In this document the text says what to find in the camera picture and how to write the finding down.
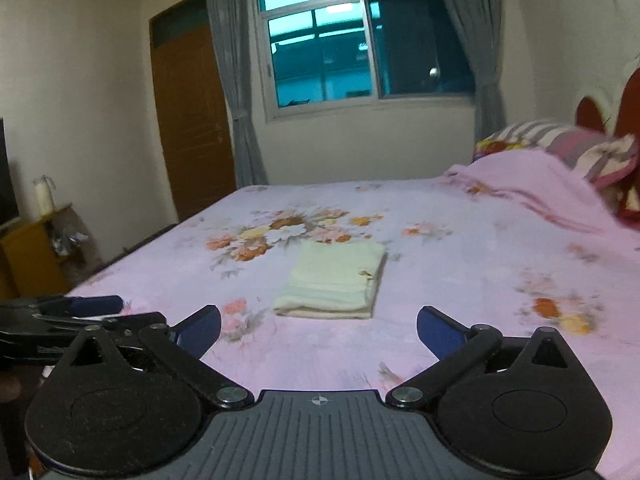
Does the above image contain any person's hand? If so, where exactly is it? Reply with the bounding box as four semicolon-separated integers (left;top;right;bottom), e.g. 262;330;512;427
0;373;24;404

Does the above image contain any pale yellow cloth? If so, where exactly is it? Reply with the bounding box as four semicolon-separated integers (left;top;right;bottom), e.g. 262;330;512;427
272;240;386;320

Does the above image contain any white framed window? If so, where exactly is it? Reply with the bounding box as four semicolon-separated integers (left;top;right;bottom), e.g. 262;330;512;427
255;0;475;119

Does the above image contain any pink folded blanket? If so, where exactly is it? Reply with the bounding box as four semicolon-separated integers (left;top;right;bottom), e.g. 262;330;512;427
442;150;620;234

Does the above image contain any striped colourful pillow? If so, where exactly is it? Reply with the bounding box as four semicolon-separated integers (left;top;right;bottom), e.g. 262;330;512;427
473;120;639;190

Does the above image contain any grey left curtain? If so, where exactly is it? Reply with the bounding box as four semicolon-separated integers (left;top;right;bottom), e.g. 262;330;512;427
206;0;268;188

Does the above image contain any brown wooden door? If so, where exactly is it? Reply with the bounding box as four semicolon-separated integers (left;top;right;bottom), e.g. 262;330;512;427
150;0;236;221

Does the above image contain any red wooden headboard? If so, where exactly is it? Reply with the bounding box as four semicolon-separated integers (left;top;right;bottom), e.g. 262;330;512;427
575;67;639;230

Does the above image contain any crumpled silver plastic bag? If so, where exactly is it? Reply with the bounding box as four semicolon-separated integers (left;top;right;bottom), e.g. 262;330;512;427
51;228;90;258

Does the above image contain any wooden side cabinet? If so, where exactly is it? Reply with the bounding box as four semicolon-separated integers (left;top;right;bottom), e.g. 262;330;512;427
1;204;72;301

